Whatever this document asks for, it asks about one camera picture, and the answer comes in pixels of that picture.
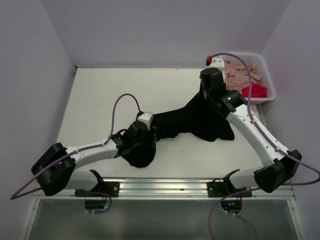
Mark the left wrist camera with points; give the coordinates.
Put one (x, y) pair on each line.
(146, 118)

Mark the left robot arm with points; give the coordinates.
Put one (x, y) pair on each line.
(59, 167)

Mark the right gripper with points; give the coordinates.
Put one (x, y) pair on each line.
(201, 93)

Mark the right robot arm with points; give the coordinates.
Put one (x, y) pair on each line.
(276, 165)

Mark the red t shirt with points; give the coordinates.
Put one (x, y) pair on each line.
(257, 91)

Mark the black t shirt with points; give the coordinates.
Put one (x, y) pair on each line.
(196, 117)

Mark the white plastic basket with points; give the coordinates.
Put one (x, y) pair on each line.
(259, 73)

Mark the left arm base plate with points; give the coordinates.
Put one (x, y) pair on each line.
(110, 188)

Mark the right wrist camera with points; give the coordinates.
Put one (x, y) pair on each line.
(215, 62)

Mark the aluminium mounting rail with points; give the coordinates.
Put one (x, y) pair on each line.
(173, 189)

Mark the beige t shirt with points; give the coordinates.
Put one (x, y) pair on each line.
(236, 77)

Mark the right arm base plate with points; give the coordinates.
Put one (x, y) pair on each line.
(219, 189)

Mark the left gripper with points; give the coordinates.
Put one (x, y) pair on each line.
(149, 141)

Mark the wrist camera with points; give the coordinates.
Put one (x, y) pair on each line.
(215, 62)
(146, 118)

